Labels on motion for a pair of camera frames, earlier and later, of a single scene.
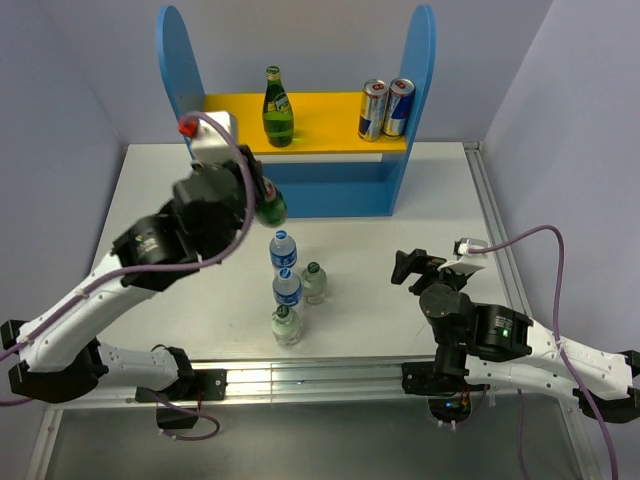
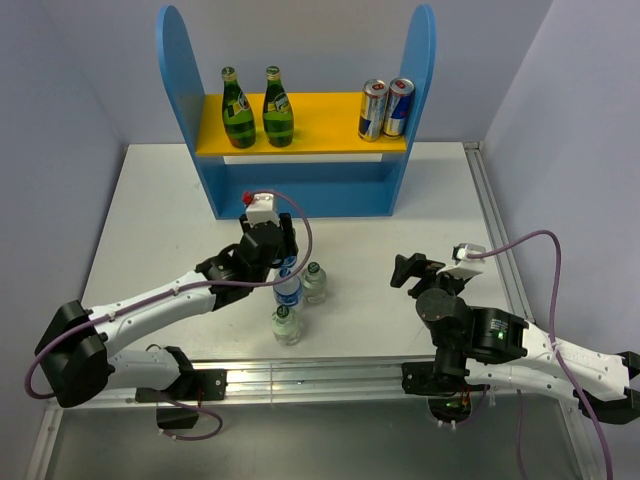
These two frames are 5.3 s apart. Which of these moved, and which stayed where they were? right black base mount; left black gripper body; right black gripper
Moved: left black gripper body
Stayed: right black base mount; right black gripper
